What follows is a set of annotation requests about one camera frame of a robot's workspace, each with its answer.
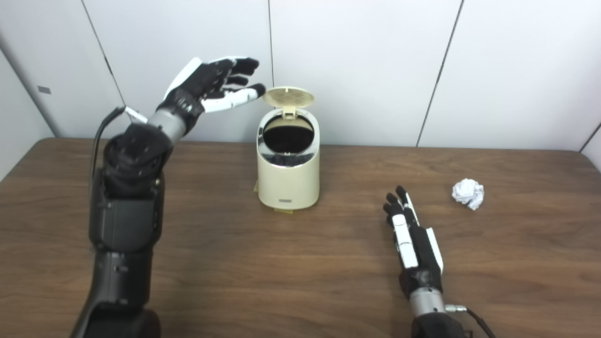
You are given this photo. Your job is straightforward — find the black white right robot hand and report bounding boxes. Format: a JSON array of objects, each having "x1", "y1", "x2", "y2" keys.
[{"x1": 383, "y1": 185, "x2": 444, "y2": 301}]

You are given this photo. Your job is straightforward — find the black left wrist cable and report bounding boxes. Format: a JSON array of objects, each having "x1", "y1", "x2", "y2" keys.
[{"x1": 89, "y1": 106, "x2": 149, "y2": 188}]

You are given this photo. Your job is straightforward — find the white paper ball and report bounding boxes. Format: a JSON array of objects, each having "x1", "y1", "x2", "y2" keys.
[{"x1": 452, "y1": 178, "x2": 485, "y2": 211}]

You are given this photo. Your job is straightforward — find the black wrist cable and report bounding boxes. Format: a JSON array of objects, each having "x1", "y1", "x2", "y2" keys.
[
  {"x1": 445, "y1": 304, "x2": 497, "y2": 338},
  {"x1": 89, "y1": 106, "x2": 149, "y2": 188}
]

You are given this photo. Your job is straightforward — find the cream-colored desktop bin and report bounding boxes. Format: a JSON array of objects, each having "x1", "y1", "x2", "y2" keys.
[{"x1": 256, "y1": 86, "x2": 321, "y2": 211}]

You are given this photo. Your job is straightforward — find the round cream bin lid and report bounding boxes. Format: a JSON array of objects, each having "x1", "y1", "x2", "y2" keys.
[{"x1": 262, "y1": 86, "x2": 315, "y2": 118}]

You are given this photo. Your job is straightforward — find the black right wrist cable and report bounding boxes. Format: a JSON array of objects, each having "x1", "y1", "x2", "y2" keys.
[{"x1": 445, "y1": 304, "x2": 497, "y2": 338}]

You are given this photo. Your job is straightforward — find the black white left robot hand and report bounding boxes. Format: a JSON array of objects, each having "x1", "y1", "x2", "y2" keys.
[{"x1": 162, "y1": 56, "x2": 266, "y2": 137}]

